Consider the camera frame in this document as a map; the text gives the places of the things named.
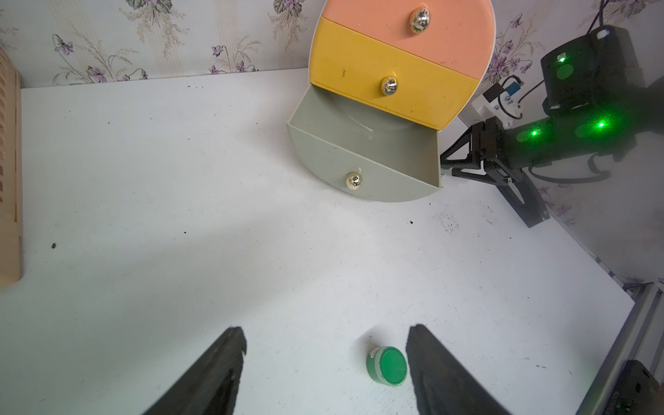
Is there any green paint can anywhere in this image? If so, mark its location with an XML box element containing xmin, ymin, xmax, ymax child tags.
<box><xmin>366</xmin><ymin>347</ymin><xmax>408</xmax><ymax>387</ymax></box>

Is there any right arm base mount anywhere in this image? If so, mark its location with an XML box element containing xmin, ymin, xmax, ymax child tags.
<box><xmin>603</xmin><ymin>360</ymin><xmax>663</xmax><ymax>415</ymax></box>

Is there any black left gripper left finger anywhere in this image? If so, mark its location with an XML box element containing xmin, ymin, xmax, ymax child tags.
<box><xmin>145</xmin><ymin>327</ymin><xmax>247</xmax><ymax>415</ymax></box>

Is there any pink top drawer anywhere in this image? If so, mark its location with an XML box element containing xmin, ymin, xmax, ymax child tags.
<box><xmin>320</xmin><ymin>0</ymin><xmax>496</xmax><ymax>81</ymax></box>

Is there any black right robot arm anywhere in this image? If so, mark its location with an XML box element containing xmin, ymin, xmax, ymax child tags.
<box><xmin>440</xmin><ymin>25</ymin><xmax>663</xmax><ymax>228</ymax></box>

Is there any white oval drawer cabinet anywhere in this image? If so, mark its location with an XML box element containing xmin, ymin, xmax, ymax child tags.
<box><xmin>305</xmin><ymin>0</ymin><xmax>499</xmax><ymax>105</ymax></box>

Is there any grey bottom drawer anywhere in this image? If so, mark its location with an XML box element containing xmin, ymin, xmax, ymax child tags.
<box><xmin>286</xmin><ymin>86</ymin><xmax>443</xmax><ymax>202</ymax></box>

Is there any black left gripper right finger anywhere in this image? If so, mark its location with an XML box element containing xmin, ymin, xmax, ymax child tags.
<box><xmin>406</xmin><ymin>324</ymin><xmax>508</xmax><ymax>415</ymax></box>

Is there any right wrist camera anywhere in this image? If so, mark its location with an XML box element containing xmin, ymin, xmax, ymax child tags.
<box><xmin>470</xmin><ymin>75</ymin><xmax>523</xmax><ymax>130</ymax></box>

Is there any yellow drawer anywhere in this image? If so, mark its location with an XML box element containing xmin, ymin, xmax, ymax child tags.
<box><xmin>309</xmin><ymin>17</ymin><xmax>479</xmax><ymax>131</ymax></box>

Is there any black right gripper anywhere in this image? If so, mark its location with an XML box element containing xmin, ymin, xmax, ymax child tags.
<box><xmin>440</xmin><ymin>117</ymin><xmax>560</xmax><ymax>228</ymax></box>

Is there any beige desk file organizer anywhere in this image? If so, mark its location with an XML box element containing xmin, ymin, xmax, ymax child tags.
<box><xmin>1</xmin><ymin>53</ymin><xmax>22</xmax><ymax>288</ymax></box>

